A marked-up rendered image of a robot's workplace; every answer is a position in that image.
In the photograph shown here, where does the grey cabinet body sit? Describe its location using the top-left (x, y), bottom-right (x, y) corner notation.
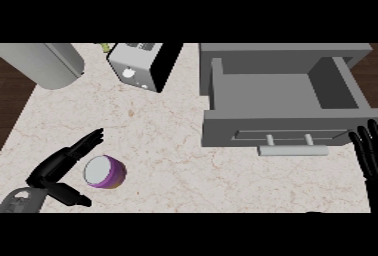
top-left (198, 43), bottom-right (374, 98)

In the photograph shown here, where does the pale drawer handle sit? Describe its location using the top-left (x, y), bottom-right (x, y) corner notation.
top-left (257, 133), bottom-right (331, 157)

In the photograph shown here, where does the silver toaster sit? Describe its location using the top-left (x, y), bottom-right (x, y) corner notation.
top-left (107, 43), bottom-right (185, 94)

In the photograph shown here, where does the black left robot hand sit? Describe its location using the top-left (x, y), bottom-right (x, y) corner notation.
top-left (25, 127), bottom-right (107, 208)

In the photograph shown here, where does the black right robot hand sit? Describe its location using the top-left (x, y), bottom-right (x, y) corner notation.
top-left (347, 118), bottom-right (378, 213)

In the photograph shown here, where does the grey cylindrical appliance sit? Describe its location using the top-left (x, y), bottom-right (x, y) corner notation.
top-left (0, 43), bottom-right (86, 91)

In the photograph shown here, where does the grey open drawer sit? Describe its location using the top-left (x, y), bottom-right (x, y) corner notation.
top-left (201, 56), bottom-right (378, 148)

